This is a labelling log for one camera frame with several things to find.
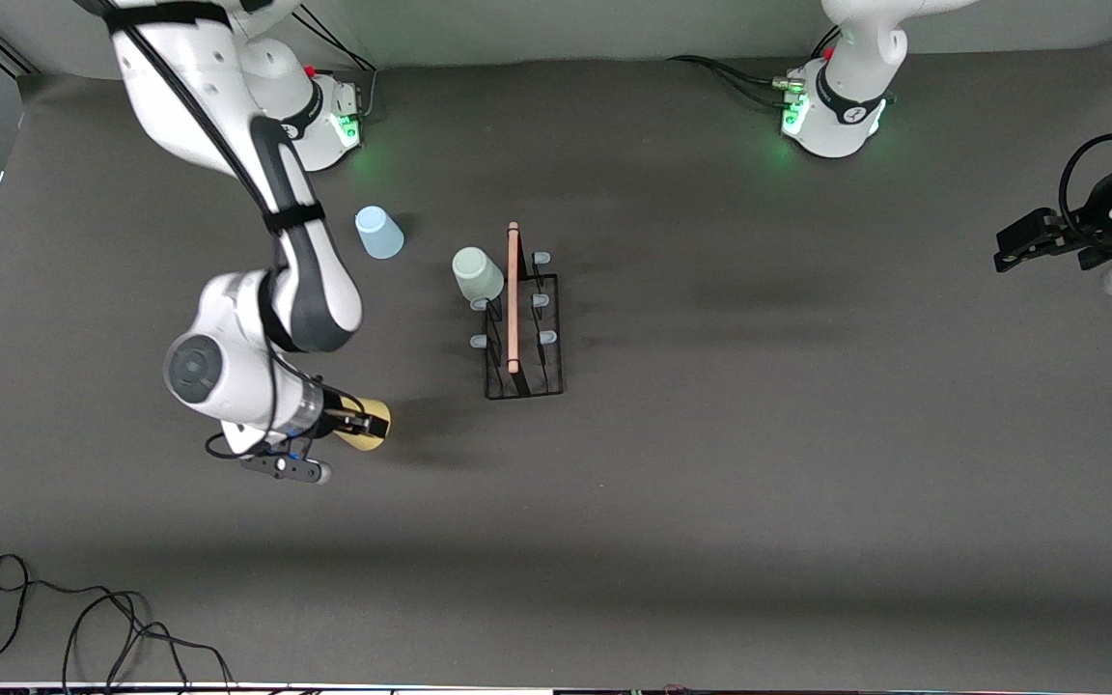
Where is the yellow plastic cup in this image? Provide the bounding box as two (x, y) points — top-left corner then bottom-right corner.
(332, 399), (392, 453)

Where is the pale green plastic cup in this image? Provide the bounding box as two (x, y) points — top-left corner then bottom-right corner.
(452, 246), (506, 306)

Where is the black wire cup holder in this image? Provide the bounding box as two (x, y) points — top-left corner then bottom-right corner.
(470, 221), (567, 401)

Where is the light blue plastic cup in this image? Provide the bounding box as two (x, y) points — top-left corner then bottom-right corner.
(354, 206), (405, 261)

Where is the dark grey table mat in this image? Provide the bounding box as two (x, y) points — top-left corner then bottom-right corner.
(0, 43), (1112, 688)

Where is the loose thin black cable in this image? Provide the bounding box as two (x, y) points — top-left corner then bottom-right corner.
(0, 553), (235, 691)

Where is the black base cable bundle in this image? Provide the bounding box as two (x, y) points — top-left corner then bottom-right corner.
(667, 27), (842, 109)
(288, 5), (379, 125)

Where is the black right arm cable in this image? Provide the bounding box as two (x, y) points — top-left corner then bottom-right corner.
(97, 0), (325, 460)

